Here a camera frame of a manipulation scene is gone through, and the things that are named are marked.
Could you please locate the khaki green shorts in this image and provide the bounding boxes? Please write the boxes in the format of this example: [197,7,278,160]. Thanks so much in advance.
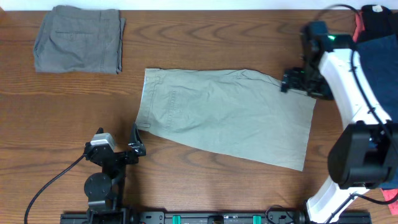
[136,68,316,170]

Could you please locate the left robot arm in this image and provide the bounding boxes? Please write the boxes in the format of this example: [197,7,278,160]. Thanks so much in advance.
[83,124,146,215]

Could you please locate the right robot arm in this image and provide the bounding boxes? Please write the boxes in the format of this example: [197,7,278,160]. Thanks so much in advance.
[280,21,397,223]

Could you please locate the navy blue garment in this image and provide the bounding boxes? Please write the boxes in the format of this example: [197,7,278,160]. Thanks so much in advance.
[354,33,398,190]

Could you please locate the red garment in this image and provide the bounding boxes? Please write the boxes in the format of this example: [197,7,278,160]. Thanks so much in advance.
[353,11,365,42]

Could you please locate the black garment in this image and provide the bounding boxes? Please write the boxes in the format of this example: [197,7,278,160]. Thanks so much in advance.
[358,5,397,43]

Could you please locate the folded grey shorts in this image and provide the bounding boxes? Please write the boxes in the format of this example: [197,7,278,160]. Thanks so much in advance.
[33,5,126,74]

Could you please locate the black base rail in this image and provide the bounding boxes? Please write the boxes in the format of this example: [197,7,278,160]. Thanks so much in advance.
[60,210,373,224]

